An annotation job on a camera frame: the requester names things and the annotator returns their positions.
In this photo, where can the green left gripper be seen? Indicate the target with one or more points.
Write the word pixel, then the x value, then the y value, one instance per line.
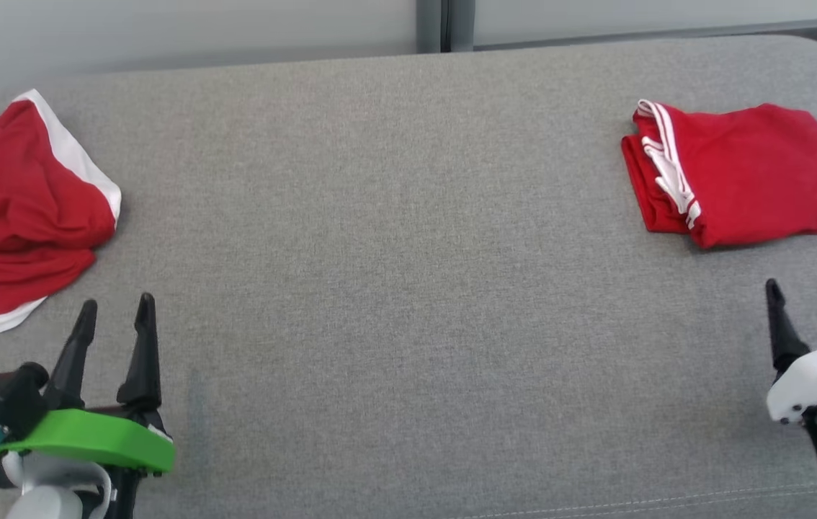
pixel 91 436

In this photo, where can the red basketball jersey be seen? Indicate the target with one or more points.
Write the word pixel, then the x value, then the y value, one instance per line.
pixel 761 166

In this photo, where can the red shorts with white bands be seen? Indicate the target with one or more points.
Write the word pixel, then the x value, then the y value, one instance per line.
pixel 19 202

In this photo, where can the grey partition base rail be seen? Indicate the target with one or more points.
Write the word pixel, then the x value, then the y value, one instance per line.
pixel 668 32

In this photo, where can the grey partition post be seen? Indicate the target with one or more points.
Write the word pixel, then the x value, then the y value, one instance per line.
pixel 430 25
pixel 462 25

